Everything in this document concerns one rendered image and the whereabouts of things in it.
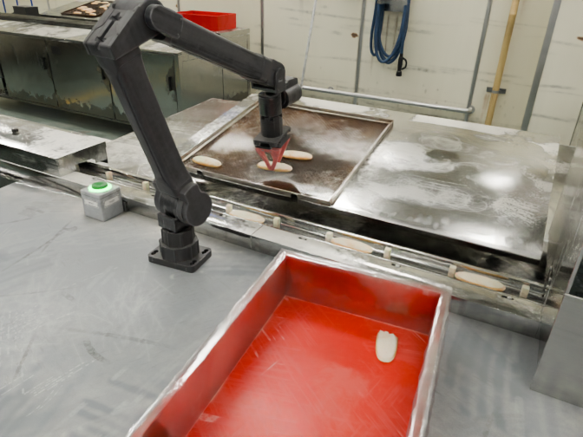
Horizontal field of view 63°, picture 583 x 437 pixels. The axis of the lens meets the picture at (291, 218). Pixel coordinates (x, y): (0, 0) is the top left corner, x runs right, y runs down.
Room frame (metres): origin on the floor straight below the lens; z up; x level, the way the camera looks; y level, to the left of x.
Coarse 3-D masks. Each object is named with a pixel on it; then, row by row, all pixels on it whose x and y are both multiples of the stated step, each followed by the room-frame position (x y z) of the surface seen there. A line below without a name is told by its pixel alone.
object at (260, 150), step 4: (260, 144) 1.16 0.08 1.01; (264, 144) 1.16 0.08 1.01; (268, 144) 1.16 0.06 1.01; (256, 148) 1.16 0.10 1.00; (260, 148) 1.15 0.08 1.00; (264, 148) 1.15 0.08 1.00; (268, 148) 1.14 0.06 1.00; (272, 148) 1.15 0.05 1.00; (276, 148) 1.15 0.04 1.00; (280, 148) 1.15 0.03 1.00; (260, 152) 1.16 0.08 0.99; (264, 152) 1.17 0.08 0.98; (268, 152) 1.16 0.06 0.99; (272, 152) 1.14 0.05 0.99; (276, 152) 1.14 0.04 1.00; (280, 152) 1.16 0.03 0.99; (260, 156) 1.17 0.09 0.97; (264, 156) 1.17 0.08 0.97; (276, 156) 1.15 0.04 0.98; (264, 160) 1.17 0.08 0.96; (268, 160) 1.18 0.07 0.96; (276, 160) 1.16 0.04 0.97; (268, 164) 1.17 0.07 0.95; (272, 164) 1.16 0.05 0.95; (276, 164) 1.17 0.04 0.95; (268, 168) 1.18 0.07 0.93; (272, 168) 1.17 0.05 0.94
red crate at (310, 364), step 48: (288, 336) 0.65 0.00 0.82; (336, 336) 0.66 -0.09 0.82; (240, 384) 0.54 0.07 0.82; (288, 384) 0.54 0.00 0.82; (336, 384) 0.54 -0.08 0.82; (384, 384) 0.55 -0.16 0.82; (192, 432) 0.45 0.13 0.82; (240, 432) 0.45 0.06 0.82; (288, 432) 0.45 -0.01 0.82; (336, 432) 0.46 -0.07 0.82; (384, 432) 0.46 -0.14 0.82
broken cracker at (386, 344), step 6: (378, 336) 0.65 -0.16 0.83; (384, 336) 0.65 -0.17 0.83; (390, 336) 0.65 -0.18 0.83; (378, 342) 0.63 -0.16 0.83; (384, 342) 0.63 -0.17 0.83; (390, 342) 0.63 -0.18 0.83; (396, 342) 0.64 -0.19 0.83; (378, 348) 0.62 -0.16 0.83; (384, 348) 0.62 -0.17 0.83; (390, 348) 0.62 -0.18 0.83; (396, 348) 0.63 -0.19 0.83; (378, 354) 0.61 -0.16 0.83; (384, 354) 0.61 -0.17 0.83; (390, 354) 0.61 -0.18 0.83; (384, 360) 0.60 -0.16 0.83; (390, 360) 0.60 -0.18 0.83
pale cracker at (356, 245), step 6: (336, 240) 0.94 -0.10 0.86; (342, 240) 0.94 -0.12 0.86; (348, 240) 0.94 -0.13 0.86; (354, 240) 0.94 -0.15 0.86; (342, 246) 0.92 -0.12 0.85; (348, 246) 0.92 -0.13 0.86; (354, 246) 0.91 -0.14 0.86; (360, 246) 0.91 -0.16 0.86; (366, 246) 0.92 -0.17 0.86; (366, 252) 0.90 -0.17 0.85
